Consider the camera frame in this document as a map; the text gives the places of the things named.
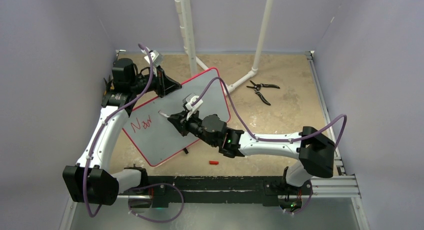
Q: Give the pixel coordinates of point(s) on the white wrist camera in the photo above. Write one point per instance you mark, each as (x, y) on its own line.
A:
(191, 104)
(155, 56)

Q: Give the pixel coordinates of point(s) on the metal corner bracket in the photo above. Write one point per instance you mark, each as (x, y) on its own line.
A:
(119, 51)

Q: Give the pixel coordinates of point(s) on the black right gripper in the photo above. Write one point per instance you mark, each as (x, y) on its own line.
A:
(180, 120)

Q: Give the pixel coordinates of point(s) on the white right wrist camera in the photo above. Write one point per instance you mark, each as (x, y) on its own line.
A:
(191, 104)

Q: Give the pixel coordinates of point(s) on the yellow handled pliers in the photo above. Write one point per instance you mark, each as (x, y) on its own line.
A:
(109, 85)

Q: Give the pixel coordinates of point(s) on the red capped whiteboard marker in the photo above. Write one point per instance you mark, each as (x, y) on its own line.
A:
(163, 114)

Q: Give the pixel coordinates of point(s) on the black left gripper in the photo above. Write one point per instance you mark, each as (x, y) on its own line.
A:
(163, 84)

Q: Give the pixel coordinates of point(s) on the white PVC pipe frame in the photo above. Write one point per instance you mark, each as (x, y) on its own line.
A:
(224, 26)

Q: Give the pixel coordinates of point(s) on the red framed whiteboard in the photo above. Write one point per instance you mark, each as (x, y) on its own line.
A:
(152, 134)

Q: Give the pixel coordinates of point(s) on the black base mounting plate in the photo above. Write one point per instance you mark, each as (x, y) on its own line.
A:
(268, 191)

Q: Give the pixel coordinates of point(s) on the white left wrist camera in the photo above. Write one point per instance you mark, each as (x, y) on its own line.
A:
(155, 56)

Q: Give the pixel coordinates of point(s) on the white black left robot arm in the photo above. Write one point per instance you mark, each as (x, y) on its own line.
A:
(88, 181)

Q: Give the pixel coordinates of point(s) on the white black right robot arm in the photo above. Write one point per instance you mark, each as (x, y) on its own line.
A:
(312, 150)

